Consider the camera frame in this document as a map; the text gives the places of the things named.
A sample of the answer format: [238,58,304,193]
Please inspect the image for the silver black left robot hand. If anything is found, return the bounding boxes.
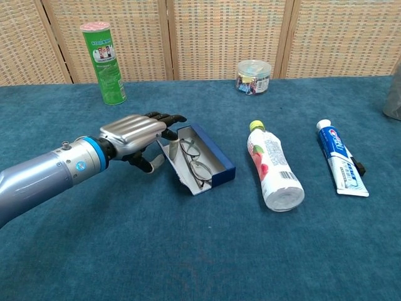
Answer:
[98,110,188,174]

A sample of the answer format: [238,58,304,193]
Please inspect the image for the thin-framed eyeglasses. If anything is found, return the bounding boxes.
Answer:
[178,138,214,190]

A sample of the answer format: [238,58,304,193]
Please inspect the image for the blue white glasses case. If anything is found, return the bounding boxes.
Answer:
[156,122,237,197]

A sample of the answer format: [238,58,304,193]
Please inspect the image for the green chips can pink lid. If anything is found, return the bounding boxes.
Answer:
[79,21,128,106]

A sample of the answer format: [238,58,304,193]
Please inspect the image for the woven bamboo folding screen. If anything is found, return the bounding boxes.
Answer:
[0,0,401,87]

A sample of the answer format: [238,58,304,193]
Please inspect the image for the blue felt table cloth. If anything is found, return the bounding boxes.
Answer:
[0,75,401,301]

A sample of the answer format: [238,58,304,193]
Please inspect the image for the clear jar of binder clips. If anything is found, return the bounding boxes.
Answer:
[235,59,272,96]

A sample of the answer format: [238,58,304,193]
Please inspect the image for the white drink bottle green cap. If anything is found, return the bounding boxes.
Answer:
[247,119,306,213]

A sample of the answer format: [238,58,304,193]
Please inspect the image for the blue white toothpaste tube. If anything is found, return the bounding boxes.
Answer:
[315,119,370,198]

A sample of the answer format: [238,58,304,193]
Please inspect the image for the grey garbage bag roll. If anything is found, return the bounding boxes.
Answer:
[382,58,401,122]

